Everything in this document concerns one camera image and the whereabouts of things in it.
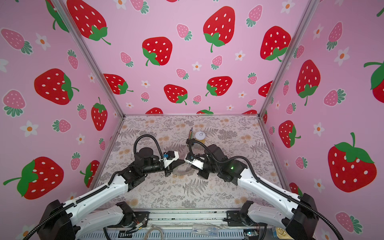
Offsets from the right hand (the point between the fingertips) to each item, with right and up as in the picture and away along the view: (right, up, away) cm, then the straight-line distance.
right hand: (192, 163), depth 74 cm
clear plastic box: (+6, -31, -3) cm, 32 cm away
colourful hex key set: (-2, +11, +33) cm, 35 cm away
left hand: (-4, +2, -2) cm, 5 cm away
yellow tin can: (+5, +12, +28) cm, 31 cm away
